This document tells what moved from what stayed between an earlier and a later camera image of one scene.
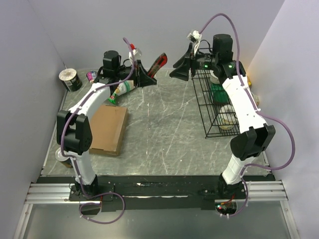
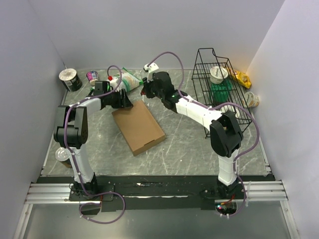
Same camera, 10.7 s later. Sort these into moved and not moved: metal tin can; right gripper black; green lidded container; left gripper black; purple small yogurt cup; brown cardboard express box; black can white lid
Moved: right gripper black; left gripper black; brown cardboard express box
Not moved: black can white lid; purple small yogurt cup; metal tin can; green lidded container
